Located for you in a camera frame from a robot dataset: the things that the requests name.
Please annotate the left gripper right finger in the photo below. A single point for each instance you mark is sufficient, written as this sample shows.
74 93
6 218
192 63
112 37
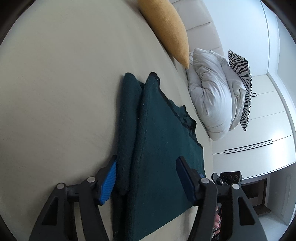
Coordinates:
189 179

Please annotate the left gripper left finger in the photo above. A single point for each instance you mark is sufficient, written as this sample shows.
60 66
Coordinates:
105 181

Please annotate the dark green knit garment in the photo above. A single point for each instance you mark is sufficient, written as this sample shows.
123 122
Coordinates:
153 133

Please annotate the person right hand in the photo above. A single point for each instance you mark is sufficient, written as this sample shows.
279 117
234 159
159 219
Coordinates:
218 220

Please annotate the white wardrobe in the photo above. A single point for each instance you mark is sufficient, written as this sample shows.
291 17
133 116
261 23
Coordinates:
267 145

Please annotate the white folded duvet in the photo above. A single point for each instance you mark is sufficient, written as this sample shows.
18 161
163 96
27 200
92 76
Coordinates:
215 92

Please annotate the zebra pattern pillow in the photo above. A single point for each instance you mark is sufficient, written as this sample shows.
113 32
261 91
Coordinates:
240 66

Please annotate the beige bed sheet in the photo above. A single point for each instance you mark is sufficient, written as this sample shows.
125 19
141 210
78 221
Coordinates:
61 67

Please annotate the cream padded headboard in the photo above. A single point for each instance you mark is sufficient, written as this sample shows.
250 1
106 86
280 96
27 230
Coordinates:
199 25

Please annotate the mustard yellow pillow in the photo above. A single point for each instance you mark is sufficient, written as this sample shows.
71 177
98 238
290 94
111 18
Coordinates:
168 26

